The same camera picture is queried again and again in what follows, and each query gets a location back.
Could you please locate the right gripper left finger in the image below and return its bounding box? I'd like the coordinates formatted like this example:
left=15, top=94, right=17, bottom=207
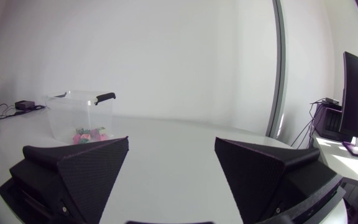
left=9, top=136, right=130, bottom=224

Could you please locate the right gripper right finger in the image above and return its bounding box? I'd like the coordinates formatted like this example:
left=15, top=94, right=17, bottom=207
left=214, top=137, right=343, bottom=224

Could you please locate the pile of toy bricks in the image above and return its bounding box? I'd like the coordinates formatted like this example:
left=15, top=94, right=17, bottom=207
left=72, top=126, right=109, bottom=145

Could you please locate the clear plastic container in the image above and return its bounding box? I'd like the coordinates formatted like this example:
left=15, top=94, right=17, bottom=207
left=45, top=90, right=117, bottom=145

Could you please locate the dark electronics box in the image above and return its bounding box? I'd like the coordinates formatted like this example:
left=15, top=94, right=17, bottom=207
left=313, top=101, right=353, bottom=143

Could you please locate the black power brick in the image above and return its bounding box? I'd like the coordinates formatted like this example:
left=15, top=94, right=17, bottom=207
left=14, top=100, right=36, bottom=111

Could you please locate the black power cable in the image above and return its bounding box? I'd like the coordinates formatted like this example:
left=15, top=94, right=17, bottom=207
left=0, top=103, right=47, bottom=127

